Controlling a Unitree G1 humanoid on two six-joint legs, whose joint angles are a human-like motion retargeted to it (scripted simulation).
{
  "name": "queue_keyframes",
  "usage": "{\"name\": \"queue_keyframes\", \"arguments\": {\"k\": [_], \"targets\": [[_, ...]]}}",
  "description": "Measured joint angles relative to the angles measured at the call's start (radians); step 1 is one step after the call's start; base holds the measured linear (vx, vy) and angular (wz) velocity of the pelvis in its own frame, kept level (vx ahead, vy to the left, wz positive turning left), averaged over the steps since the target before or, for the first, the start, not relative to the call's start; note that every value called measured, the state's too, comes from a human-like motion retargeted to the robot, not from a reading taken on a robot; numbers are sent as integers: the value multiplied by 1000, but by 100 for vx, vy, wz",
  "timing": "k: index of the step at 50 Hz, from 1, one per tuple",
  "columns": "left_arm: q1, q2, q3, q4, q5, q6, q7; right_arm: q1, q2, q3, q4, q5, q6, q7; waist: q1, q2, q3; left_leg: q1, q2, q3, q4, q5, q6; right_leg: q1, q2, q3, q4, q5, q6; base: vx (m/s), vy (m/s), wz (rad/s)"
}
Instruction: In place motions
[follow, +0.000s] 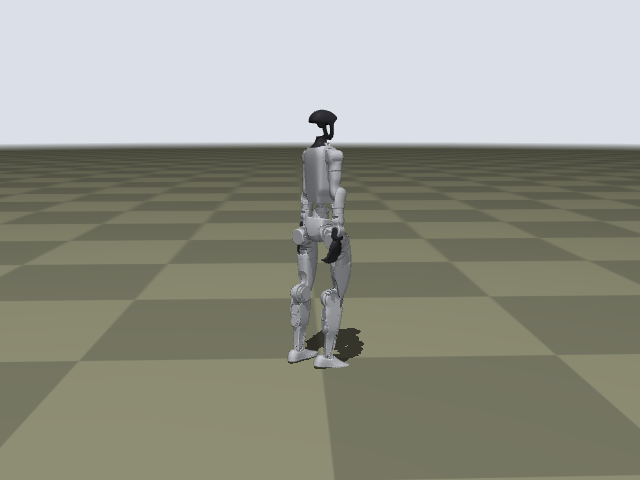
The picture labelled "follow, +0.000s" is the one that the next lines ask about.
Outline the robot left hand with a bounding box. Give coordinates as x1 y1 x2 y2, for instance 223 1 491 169
297 221 303 253

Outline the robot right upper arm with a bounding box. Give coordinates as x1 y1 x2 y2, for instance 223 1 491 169
325 149 347 201

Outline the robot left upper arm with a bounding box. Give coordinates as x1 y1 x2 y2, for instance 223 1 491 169
302 150 307 197

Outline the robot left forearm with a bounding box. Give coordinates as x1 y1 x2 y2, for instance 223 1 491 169
300 191 314 226

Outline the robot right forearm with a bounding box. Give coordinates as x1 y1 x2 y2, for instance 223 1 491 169
331 188 346 237

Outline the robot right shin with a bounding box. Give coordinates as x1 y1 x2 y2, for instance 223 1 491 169
321 292 343 359

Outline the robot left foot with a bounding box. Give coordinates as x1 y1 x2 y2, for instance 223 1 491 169
287 347 318 362

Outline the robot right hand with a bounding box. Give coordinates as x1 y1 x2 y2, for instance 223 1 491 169
321 227 343 264

